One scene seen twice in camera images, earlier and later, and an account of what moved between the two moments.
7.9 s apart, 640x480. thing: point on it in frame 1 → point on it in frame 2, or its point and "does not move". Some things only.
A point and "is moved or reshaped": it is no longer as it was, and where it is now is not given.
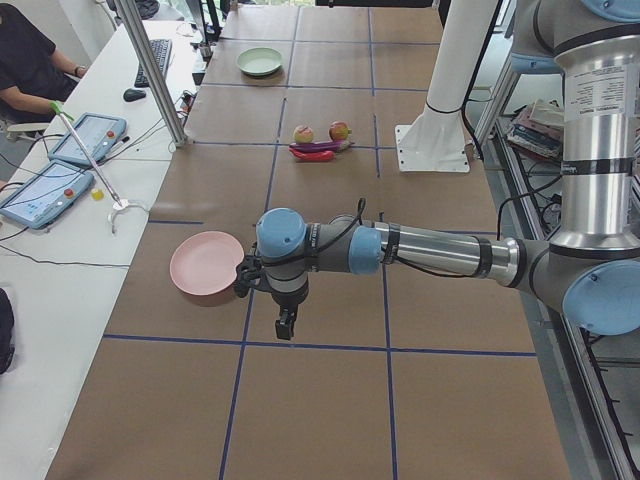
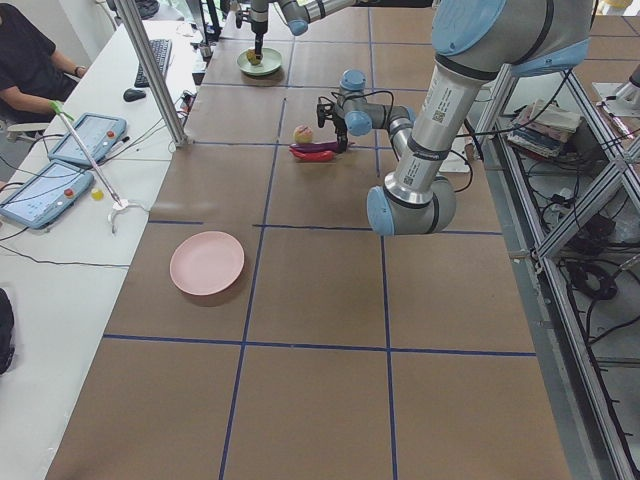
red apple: (339, 131) is moved or reshaped
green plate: (259, 61) does not move
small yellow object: (97, 194) does not move
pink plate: (205, 263) does not move
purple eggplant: (335, 146) does not move
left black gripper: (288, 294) → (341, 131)
